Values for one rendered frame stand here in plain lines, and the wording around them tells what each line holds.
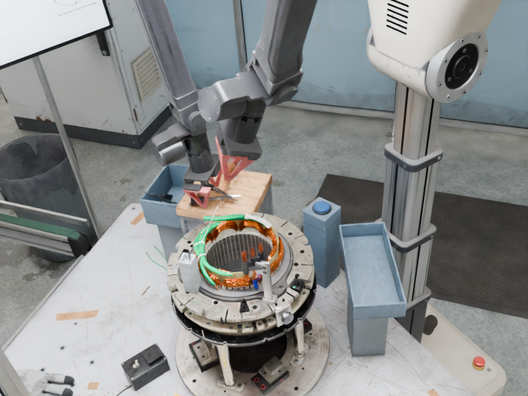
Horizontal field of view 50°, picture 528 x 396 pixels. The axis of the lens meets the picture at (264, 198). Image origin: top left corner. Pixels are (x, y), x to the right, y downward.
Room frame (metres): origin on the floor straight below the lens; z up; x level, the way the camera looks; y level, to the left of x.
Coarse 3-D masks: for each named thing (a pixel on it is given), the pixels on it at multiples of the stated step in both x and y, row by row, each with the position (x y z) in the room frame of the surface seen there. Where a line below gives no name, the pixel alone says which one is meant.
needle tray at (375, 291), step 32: (352, 224) 0.97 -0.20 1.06; (384, 224) 0.96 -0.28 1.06; (352, 256) 0.91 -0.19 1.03; (384, 256) 0.90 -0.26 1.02; (352, 288) 0.81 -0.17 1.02; (384, 288) 0.80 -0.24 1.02; (352, 320) 0.82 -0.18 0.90; (384, 320) 0.80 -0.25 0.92; (352, 352) 0.80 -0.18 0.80; (384, 352) 0.80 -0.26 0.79
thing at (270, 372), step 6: (270, 360) 0.78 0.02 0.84; (276, 360) 0.78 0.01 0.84; (264, 366) 0.76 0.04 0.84; (270, 366) 0.76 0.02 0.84; (276, 366) 0.76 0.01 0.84; (282, 366) 0.76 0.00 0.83; (258, 372) 0.76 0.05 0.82; (264, 372) 0.75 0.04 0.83; (270, 372) 0.74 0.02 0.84; (276, 372) 0.75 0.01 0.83; (282, 372) 0.75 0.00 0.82; (264, 378) 0.74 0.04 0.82; (270, 378) 0.74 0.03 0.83; (276, 378) 0.74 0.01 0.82
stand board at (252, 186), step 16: (240, 176) 1.21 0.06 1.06; (256, 176) 1.20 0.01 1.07; (240, 192) 1.13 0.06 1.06; (256, 192) 1.13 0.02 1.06; (176, 208) 1.10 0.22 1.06; (192, 208) 1.09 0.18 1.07; (208, 208) 1.08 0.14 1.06; (224, 208) 1.08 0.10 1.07; (240, 208) 1.07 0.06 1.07; (256, 208) 1.08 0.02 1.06
